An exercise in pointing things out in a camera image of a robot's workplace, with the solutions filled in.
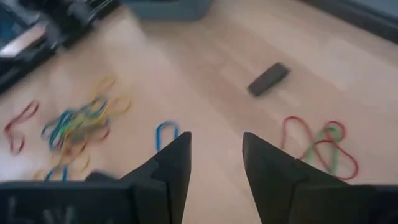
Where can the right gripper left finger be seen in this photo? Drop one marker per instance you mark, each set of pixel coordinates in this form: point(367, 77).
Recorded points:
point(174, 168)

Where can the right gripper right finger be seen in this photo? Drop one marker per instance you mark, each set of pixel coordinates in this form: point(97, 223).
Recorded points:
point(270, 180)

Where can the red rubber band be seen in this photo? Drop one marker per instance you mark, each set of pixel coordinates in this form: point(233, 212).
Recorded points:
point(354, 163)
point(105, 133)
point(21, 115)

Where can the green rubber band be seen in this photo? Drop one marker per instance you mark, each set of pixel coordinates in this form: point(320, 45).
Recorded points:
point(335, 155)
point(73, 127)

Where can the yellow rubber band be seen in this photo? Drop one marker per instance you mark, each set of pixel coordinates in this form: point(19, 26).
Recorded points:
point(124, 107)
point(38, 174)
point(109, 79)

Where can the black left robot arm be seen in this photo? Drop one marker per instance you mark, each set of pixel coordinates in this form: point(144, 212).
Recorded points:
point(84, 15)

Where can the teal plastic bin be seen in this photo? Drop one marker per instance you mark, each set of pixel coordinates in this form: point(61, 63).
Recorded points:
point(168, 9)

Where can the small black rectangular block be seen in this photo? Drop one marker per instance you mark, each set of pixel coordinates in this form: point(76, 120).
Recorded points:
point(269, 79)

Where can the black aluminium table frame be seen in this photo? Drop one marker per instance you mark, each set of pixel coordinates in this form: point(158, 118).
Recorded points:
point(357, 18)

